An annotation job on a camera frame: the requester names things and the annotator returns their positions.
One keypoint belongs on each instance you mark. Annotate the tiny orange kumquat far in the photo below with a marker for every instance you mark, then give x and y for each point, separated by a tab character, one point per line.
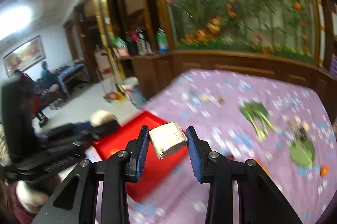
324	170

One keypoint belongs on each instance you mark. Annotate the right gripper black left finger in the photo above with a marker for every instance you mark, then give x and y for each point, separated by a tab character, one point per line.
74	201

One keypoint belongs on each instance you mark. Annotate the square beige sugarcane chunk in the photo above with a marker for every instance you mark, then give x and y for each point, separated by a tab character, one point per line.
167	139

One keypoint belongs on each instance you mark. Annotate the green bok choy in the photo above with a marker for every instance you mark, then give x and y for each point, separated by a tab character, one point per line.
258	116

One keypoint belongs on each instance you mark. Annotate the red broom and dustpan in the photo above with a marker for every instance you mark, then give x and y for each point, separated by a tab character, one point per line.
114	94

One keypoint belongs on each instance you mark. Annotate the small beige sugarcane piece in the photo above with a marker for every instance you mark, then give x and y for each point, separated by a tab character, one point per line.
204	98

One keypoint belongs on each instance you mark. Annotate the green leaf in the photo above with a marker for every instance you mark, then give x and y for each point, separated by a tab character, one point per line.
302	152

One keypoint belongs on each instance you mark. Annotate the person left hand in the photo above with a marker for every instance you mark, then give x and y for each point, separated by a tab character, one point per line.
101	117

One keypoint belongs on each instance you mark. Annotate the seated person in teal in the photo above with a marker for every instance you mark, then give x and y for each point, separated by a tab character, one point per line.
50	80

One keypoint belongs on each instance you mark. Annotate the glass flower display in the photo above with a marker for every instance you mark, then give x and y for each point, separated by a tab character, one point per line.
283	28

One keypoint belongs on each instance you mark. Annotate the purple floral tablecloth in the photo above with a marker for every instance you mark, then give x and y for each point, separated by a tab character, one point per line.
179	198

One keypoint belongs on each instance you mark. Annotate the wooden cabinet counter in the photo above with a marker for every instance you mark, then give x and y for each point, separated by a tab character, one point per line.
156	71

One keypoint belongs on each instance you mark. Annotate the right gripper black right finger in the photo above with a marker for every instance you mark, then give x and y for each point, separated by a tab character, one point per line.
260	200

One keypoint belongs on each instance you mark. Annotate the framed wall painting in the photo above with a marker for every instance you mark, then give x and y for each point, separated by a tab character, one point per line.
24	56

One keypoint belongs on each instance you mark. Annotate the red shallow box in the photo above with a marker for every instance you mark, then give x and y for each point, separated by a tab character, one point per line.
145	169

